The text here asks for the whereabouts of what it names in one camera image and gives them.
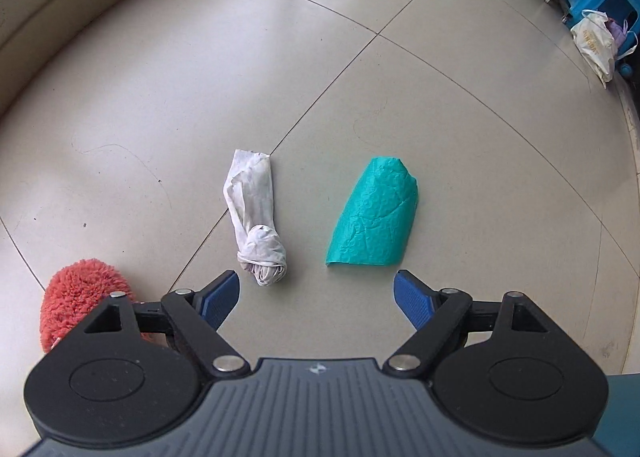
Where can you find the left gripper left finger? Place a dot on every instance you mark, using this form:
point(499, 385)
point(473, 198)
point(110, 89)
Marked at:
point(190, 321)

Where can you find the red fluffy slipper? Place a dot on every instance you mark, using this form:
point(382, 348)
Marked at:
point(73, 292)

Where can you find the cream tote bag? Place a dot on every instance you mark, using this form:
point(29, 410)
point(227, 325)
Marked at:
point(596, 44)

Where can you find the white cloth rag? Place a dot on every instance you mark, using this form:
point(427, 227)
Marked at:
point(248, 192)

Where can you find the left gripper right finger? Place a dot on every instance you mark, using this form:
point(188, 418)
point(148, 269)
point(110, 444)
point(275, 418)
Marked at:
point(442, 321)

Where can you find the teal embossed paper wrapper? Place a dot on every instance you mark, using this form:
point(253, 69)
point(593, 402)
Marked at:
point(376, 222)

